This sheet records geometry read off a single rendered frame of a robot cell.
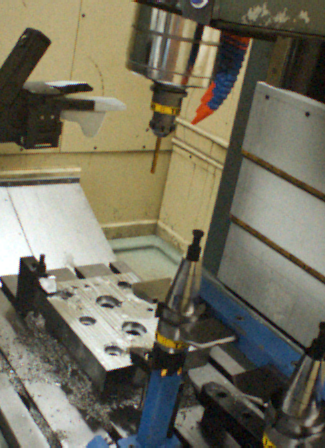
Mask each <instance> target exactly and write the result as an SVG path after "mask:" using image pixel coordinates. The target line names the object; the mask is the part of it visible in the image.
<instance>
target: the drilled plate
mask: <svg viewBox="0 0 325 448"><path fill-rule="evenodd" d="M117 279H118V280H119V281H116V280H117ZM120 279H122V281H121V280H120ZM108 280H109V281H108ZM124 281H125V282H124ZM128 281H131V282H129V283H128ZM139 281H141V280H140V279H139V278H138V277H137V276H136V275H135V274H134V273H131V272H128V273H121V274H115V275H108V276H101V277H94V278H87V279H81V280H74V281H67V282H60V283H59V282H56V290H57V291H56V294H57V295H56V294H55V296H54V294H52V295H47V294H45V293H43V292H41V291H40V290H39V288H38V287H37V286H36V288H35V296H34V304H33V306H34V307H35V309H36V310H37V311H38V312H39V314H40V315H41V316H42V318H43V319H44V320H45V321H46V323H47V324H48V325H49V327H50V328H52V329H53V331H54V332H55V333H56V334H57V336H58V337H59V338H60V340H61V341H62V342H63V343H64V345H65V346H66V347H67V349H68V350H69V351H70V352H71V354H72V355H73V356H74V358H75V359H76V360H77V361H78V363H79V364H80V365H81V366H82V368H83V369H84V370H85V372H86V373H87V374H89V376H90V377H91V378H92V380H93V381H94V382H95V383H96V385H97V386H98V387H99V389H100V390H101V391H102V392H106V391H110V390H114V389H117V388H121V387H125V386H127V385H135V384H138V383H142V382H145V378H146V373H145V372H144V371H143V370H142V369H141V367H139V366H138V365H137V364H136V363H135V362H134V361H133V360H132V358H131V357H130V352H128V351H127V350H122V349H125V348H127V347H130V346H131V345H132V344H133V343H134V344H135V346H137V345H139V346H142V347H144V346H143V345H146V346H147V347H149V346H148V345H150V348H151V347H152V346H153V344H154V341H155V331H156V326H157V323H158V318H155V317H154V314H155V309H156V308H157V307H156V304H157V303H156V304H150V303H148V302H146V301H144V300H142V299H140V298H137V297H136V296H135V295H134V294H133V287H132V284H133V282H139ZM115 282H118V283H116V285H117V286H116V285H115ZM82 283H86V285H85V284H82ZM94 284H95V285H96V284H97V285H96V286H94ZM98 284H99V285H98ZM72 286H76V287H79V288H72ZM85 286H86V287H90V288H89V289H88V288H87V289H86V287H85ZM68 287H69V289H70V290H71V291H72V290H73V291H77V292H78V293H77V295H76V292H75V295H74V297H75V298H73V296H72V295H73V294H74V292H72V294H71V291H69V290H67V292H66V291H65V289H68ZM120 287H122V289H121V288H120ZM131 287H132V288H131ZM58 288H59V289H58ZM60 288H61V290H60ZM62 288H63V289H62ZM64 288H65V289H64ZM117 288H118V289H119V290H118V289H117ZM123 288H129V290H128V289H127V290H123ZM90 289H92V290H90ZM65 292H66V293H65ZM97 294H98V295H100V297H99V296H97ZM105 294H107V295H105ZM112 295H115V297H113V296H112ZM118 295H119V296H118ZM57 296H60V298H63V297H64V296H65V297H66V296H67V297H69V298H68V299H67V298H63V299H62V300H61V299H60V298H59V297H57ZM85 296H86V297H85ZM71 297H72V298H71ZM97 297H98V298H97ZM116 297H117V298H116ZM80 298H81V300H80V301H79V302H78V301H77V302H76V300H78V299H80ZM90 298H91V299H90ZM94 298H96V299H94ZM118 298H119V300H118ZM121 298H122V300H121ZM71 299H72V300H71ZM120 300H121V301H123V300H126V301H125V302H123V304H122V306H121V307H120V306H119V305H120V304H121V301H120ZM93 301H94V302H93ZM95 301H96V302H97V304H98V303H99V304H98V305H97V304H96V303H95ZM137 301H139V303H138V302H137ZM140 301H141V302H140ZM67 302H69V306H70V308H69V307H68V303H67ZM135 302H137V303H135ZM65 303H66V304H65ZM94 303H95V304H94ZM99 305H101V306H102V305H103V307H105V309H103V308H102V307H101V306H99ZM127 305H128V306H127ZM135 305H136V307H135ZM140 305H141V306H140ZM74 306H75V307H77V306H80V307H82V309H80V308H79V307H78V308H75V307H74ZM112 307H113V308H115V307H117V308H116V309H115V310H113V309H112ZM106 308H107V309H110V310H107V309H106ZM154 308H155V309H154ZM69 309H70V310H71V309H72V310H71V311H69ZM92 309H93V310H92ZM119 309H120V310H121V311H120V310H119ZM123 309H124V311H123ZM145 309H146V310H145ZM89 310H90V312H89ZM91 310H92V311H91ZM105 310H106V311H105ZM123 312H124V313H123ZM82 313H83V314H82ZM86 313H87V314H86ZM90 314H91V315H90ZM76 315H77V316H76ZM80 315H81V316H80ZM89 316H90V317H89ZM110 316H111V317H110ZM79 317H80V318H79ZM94 318H96V319H94ZM129 319H130V320H129ZM97 321H98V322H97ZM124 321H125V322H124ZM96 322H97V323H96ZM123 322H124V323H123ZM104 323H105V325H104ZM93 324H94V325H93ZM96 324H97V326H96ZM120 324H121V325H120ZM86 325H87V326H86ZM91 325H93V326H91ZM112 326H114V328H112ZM121 326H122V327H121ZM96 327H97V328H96ZM118 329H119V330H118ZM122 330H123V331H124V332H125V335H123V333H124V332H123V331H122ZM147 331H148V332H147ZM146 332H147V333H146ZM145 333H146V334H147V335H146V334H145ZM128 334H130V336H129V335H128ZM136 335H137V336H136ZM138 335H139V337H138ZM142 335H143V336H144V337H143V336H142ZM122 336H123V339H122ZM124 336H125V338H124ZM127 336H128V337H127ZM140 336H141V337H140ZM133 337H134V338H133ZM136 337H137V338H136ZM140 338H141V341H140ZM134 339H135V341H132V342H131V340H134ZM112 340H113V341H115V342H116V341H117V343H116V344H112V343H113V342H112V343H111V344H110V342H111V341H112ZM106 342H108V344H110V345H108V344H107V345H106V346H105V345H104V343H106ZM139 342H140V343H139ZM142 342H144V344H143V343H142ZM118 343H119V345H120V344H121V345H122V344H123V345H122V347H121V346H118ZM113 345H115V346H113ZM127 345H128V346H127ZM123 346H124V348H123ZM120 347H121V348H122V349H121V348H120ZM127 349H128V348H127ZM129 349H130V348H129ZM129 349H128V350H129ZM105 351H106V353H104V352H105ZM124 351H127V352H128V354H129V355H128V354H126V352H124ZM122 352H124V353H125V355H126V357H125V355H123V356H122V355H121V354H123V353H122ZM210 352H211V348H209V349H205V350H200V349H198V348H196V347H194V346H191V345H190V347H189V351H188V355H187V359H186V363H185V367H184V371H186V370H190V369H194V368H198V367H201V366H205V365H207V363H208V360H209V356H210ZM111 355H112V356H111ZM119 355H120V356H119ZM127 355H128V357H127Z"/></svg>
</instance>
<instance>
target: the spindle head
mask: <svg viewBox="0 0 325 448"><path fill-rule="evenodd" d="M128 1H135V2H138V3H141V4H143V5H147V6H150V7H153V8H156V9H159V10H163V11H166V12H169V13H172V14H176V15H179V16H182V15H183V10H184V1H185V0H178V1H177V3H176V4H175V5H173V6H168V5H166V3H165V1H164V0H161V1H157V0H128ZM209 25H210V26H213V27H216V28H223V29H230V30H236V31H243V32H250V33H257V34H264V35H271V36H278V37H285V38H292V39H299V40H306V41H312V40H313V41H320V42H325V0H214V4H213V9H212V13H211V18H210V23H209Z"/></svg>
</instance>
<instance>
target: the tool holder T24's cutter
mask: <svg viewBox="0 0 325 448"><path fill-rule="evenodd" d="M186 356H187V354H186V353H185V351H184V349H183V351H182V352H180V353H169V352H166V351H164V350H162V349H161V348H160V346H159V344H157V345H156V346H155V347H154V352H153V357H152V358H151V359H150V364H149V365H150V367H151V368H152V369H153V370H158V369H160V370H162V371H161V376H171V377H172V376H173V373H174V372H176V371H178V374H181V372H182V371H183V367H184V364H185V360H186Z"/></svg>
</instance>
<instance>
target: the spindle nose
mask: <svg viewBox="0 0 325 448"><path fill-rule="evenodd" d="M131 23H132V25H131V26H130V32H129V38H128V44H127V49H126V55H125V56H126V63H125V68H126V70H127V71H129V72H130V73H132V74H134V75H137V76H139V77H142V78H145V79H148V80H151V81H155V82H159V83H168V84H173V85H178V86H184V87H192V88H206V89H209V88H210V86H211V83H212V82H213V80H214V79H216V77H215V76H216V74H217V72H218V71H217V69H218V67H219V66H218V62H219V60H220V59H219V55H220V53H221V52H220V49H221V48H222V47H223V46H222V45H221V43H222V41H223V39H222V38H223V34H224V32H221V31H218V30H215V29H211V28H208V27H205V26H202V25H200V24H199V23H196V22H193V21H190V20H187V19H185V18H182V16H179V15H176V14H172V13H169V12H166V11H163V10H159V9H156V8H153V7H150V6H147V5H143V4H141V3H138V2H134V8H133V14H132V20H131Z"/></svg>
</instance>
